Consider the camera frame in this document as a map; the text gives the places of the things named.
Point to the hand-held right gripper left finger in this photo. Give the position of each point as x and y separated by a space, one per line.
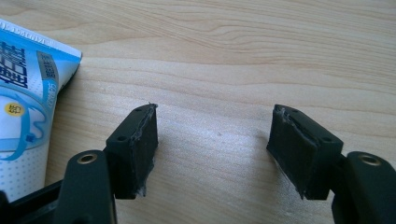
134 155

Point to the blue white toothpaste tube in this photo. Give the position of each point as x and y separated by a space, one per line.
28 93

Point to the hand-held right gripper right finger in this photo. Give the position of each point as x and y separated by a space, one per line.
299 149

